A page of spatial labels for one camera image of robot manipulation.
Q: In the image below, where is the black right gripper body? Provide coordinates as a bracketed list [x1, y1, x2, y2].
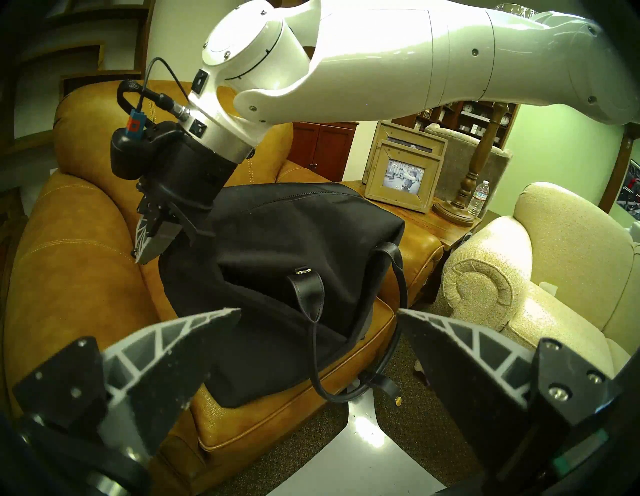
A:
[137, 132, 238, 246]

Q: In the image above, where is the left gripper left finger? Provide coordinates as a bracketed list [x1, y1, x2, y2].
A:
[12, 307, 242, 463]

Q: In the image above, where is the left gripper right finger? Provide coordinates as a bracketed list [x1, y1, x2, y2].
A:
[396, 308, 624, 476]

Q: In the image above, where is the finger of the grey black right gripper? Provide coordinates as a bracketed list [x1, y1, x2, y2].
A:
[134, 206, 183, 265]

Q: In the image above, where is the black zipper bag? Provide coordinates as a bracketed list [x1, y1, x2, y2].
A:
[159, 182, 408, 408]

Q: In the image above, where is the tan leather armchair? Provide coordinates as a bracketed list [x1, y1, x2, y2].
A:
[0, 80, 446, 496]

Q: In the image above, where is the cherry wood bookcase with cabinet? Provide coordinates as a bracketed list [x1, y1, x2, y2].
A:
[287, 121, 360, 182]

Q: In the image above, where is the asymmetric wooden shelf unit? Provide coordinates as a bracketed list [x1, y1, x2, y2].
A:
[0, 0, 156, 156]

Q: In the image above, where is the cream fabric sofa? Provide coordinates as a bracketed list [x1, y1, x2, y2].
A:
[442, 182, 640, 376]

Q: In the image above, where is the wooden side table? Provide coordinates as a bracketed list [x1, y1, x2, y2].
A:
[340, 180, 483, 251]

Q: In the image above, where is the clear plastic water bottle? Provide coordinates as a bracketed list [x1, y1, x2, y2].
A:
[467, 180, 490, 218]

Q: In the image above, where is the wooden table lamp beige shade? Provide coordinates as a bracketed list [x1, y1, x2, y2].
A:
[432, 2, 538, 227]

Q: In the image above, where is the grey upholstered chair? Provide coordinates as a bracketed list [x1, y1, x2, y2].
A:
[425, 123, 513, 216]

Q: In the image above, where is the dark bookcase with ornaments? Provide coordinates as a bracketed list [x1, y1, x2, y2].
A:
[392, 100, 521, 151]

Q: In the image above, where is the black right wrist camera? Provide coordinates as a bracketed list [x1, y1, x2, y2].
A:
[110, 122, 171, 181]

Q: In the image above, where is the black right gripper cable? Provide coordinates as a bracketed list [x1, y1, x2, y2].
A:
[117, 56, 191, 123]

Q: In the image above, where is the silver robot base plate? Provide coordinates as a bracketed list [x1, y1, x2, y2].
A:
[267, 395, 446, 496]

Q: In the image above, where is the small wooden photo frame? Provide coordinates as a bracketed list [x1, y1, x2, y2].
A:
[364, 140, 445, 214]

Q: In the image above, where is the large wooden photo frame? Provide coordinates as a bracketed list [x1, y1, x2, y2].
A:
[362, 120, 448, 186]

